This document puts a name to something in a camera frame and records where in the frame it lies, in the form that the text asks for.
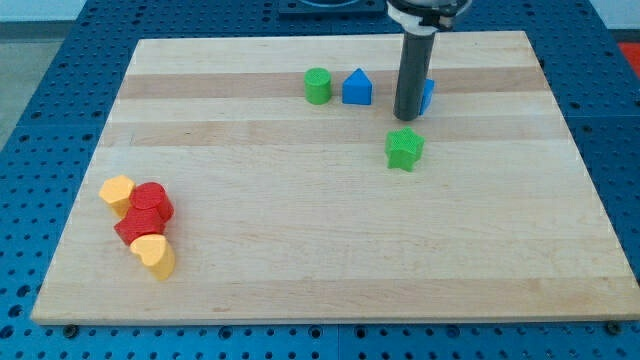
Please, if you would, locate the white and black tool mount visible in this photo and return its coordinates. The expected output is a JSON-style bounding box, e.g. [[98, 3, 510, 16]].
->
[[387, 0, 472, 35]]

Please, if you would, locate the green cylinder block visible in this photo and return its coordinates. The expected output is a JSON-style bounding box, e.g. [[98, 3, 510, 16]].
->
[[304, 67, 332, 105]]

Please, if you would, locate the wooden board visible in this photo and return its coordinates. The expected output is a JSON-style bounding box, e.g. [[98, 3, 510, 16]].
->
[[31, 31, 639, 326]]

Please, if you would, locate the blue triangle block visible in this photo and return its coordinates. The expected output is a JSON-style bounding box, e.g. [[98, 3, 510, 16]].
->
[[342, 68, 373, 106]]

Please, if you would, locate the yellow heart block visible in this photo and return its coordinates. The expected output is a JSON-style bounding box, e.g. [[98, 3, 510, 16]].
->
[[130, 234, 176, 281]]

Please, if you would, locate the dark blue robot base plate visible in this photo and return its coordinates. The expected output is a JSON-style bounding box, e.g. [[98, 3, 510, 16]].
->
[[278, 0, 387, 18]]

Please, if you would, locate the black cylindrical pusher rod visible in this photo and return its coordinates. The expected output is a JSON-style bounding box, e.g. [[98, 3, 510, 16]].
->
[[394, 32, 435, 121]]

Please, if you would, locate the red star block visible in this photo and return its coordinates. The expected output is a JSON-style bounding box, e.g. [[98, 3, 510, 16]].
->
[[114, 207, 165, 246]]

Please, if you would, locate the red cylinder block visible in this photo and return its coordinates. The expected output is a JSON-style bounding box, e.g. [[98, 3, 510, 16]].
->
[[130, 182, 174, 222]]

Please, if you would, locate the blue block behind pusher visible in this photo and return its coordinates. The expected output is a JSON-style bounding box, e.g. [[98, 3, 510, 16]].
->
[[419, 79, 435, 116]]

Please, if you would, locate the yellow hexagon block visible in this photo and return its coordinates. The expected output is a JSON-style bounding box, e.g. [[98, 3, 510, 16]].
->
[[99, 175, 136, 219]]

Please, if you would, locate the green star block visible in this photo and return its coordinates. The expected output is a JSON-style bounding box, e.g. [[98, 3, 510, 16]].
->
[[385, 127, 425, 172]]

